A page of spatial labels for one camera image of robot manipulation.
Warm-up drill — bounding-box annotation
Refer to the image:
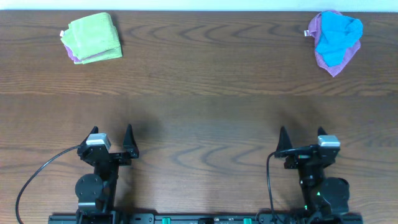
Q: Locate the folded purple cloth in stack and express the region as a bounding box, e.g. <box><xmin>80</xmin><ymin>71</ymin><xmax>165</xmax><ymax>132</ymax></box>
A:
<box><xmin>65</xmin><ymin>45</ymin><xmax>106</xmax><ymax>64</ymax></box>

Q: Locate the blue microfiber cloth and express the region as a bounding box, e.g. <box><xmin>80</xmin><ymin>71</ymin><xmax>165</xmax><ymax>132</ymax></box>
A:
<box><xmin>315</xmin><ymin>11</ymin><xmax>364</xmax><ymax>67</ymax></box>

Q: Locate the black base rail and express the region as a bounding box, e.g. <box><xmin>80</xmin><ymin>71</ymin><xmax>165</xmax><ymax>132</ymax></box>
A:
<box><xmin>47</xmin><ymin>212</ymin><xmax>364</xmax><ymax>224</ymax></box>

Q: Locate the left black cable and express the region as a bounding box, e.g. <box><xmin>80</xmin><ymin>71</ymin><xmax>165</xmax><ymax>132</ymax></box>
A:
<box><xmin>15</xmin><ymin>145</ymin><xmax>82</xmax><ymax>224</ymax></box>

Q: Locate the right black cable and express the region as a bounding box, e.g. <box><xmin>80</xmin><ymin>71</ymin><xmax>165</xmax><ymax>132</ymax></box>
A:
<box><xmin>266</xmin><ymin>145</ymin><xmax>312</xmax><ymax>223</ymax></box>

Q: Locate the folded green cloth top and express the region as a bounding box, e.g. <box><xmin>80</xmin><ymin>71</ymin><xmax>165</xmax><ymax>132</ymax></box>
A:
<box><xmin>60</xmin><ymin>12</ymin><xmax>121</xmax><ymax>59</ymax></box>

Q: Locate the black cable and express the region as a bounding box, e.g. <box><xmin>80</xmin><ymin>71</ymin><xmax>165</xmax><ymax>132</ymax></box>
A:
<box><xmin>15</xmin><ymin>145</ymin><xmax>82</xmax><ymax>224</ymax></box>
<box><xmin>266</xmin><ymin>145</ymin><xmax>312</xmax><ymax>223</ymax></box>

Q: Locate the folded green cloth bottom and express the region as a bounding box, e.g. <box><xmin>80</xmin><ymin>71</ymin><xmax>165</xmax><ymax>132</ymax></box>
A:
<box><xmin>72</xmin><ymin>47</ymin><xmax>123</xmax><ymax>64</ymax></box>

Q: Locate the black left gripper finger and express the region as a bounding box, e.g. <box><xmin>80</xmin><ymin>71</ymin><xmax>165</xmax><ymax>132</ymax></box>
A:
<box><xmin>123</xmin><ymin>124</ymin><xmax>137</xmax><ymax>152</ymax></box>
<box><xmin>81</xmin><ymin>126</ymin><xmax>98</xmax><ymax>146</ymax></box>

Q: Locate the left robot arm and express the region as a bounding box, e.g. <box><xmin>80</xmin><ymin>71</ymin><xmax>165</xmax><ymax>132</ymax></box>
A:
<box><xmin>75</xmin><ymin>124</ymin><xmax>139</xmax><ymax>223</ymax></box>

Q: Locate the folded green cloth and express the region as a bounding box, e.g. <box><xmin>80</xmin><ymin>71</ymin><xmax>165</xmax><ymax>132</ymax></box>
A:
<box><xmin>72</xmin><ymin>47</ymin><xmax>123</xmax><ymax>64</ymax></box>
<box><xmin>60</xmin><ymin>12</ymin><xmax>121</xmax><ymax>59</ymax></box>

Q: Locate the purple microfiber cloth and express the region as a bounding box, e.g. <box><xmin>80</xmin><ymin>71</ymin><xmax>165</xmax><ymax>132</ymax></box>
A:
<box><xmin>304</xmin><ymin>10</ymin><xmax>360</xmax><ymax>77</ymax></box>

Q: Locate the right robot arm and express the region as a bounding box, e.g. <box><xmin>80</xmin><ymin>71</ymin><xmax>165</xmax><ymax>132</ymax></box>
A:
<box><xmin>274</xmin><ymin>127</ymin><xmax>349</xmax><ymax>223</ymax></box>

